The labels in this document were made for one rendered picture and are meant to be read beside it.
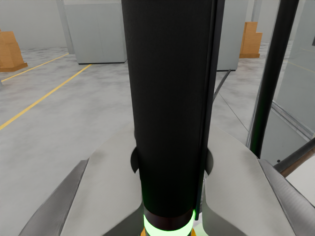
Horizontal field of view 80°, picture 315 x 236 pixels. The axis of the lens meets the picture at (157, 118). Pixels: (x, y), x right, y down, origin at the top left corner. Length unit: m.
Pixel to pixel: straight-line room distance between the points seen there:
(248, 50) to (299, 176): 7.98
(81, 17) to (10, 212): 6.43
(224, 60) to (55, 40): 10.59
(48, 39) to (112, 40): 7.24
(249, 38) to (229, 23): 2.49
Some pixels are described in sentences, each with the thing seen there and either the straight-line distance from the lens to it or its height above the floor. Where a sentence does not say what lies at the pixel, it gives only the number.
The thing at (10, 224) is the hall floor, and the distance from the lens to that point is 2.25.
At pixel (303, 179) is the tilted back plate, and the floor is 1.20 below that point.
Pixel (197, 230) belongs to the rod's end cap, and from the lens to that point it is 0.20.
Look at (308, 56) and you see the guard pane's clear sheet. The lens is 1.25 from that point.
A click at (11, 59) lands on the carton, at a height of 0.38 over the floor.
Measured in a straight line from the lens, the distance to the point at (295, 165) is 0.31.
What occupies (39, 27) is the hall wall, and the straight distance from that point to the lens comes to 14.24.
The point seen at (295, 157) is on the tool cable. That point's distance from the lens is 0.30.
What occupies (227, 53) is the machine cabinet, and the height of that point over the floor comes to 0.53.
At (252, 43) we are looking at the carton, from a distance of 8.40.
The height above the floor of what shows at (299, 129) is 0.98.
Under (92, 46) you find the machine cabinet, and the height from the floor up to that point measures 0.63.
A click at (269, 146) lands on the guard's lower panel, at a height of 0.72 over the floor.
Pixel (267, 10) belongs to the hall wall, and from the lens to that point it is 13.72.
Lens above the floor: 1.53
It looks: 28 degrees down
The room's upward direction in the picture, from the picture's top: 2 degrees counter-clockwise
